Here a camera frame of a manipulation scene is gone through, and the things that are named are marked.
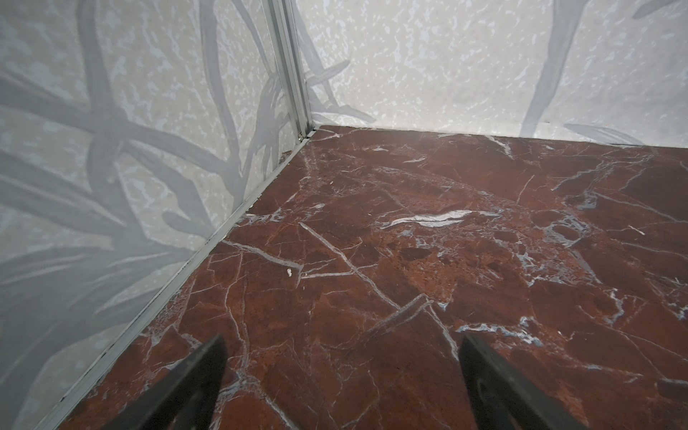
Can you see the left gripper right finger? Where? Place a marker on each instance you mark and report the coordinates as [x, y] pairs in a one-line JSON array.
[[502, 397]]

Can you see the left aluminium corner post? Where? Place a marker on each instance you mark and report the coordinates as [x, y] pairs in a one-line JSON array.
[[282, 24]]

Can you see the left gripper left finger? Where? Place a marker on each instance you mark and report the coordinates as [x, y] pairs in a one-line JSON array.
[[185, 398]]

